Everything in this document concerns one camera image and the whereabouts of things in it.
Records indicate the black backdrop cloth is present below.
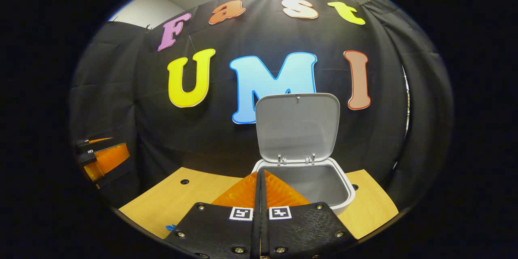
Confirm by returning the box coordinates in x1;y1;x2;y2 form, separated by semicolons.
69;0;454;211

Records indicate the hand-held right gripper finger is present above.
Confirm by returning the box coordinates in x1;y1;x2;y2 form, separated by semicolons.
261;170;359;259
164;171;261;259

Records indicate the wooden desktop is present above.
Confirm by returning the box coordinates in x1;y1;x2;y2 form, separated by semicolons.
119;167;399;240

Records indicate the white desktop garbage bin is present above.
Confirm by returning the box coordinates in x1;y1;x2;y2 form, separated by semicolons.
251;92;356;216

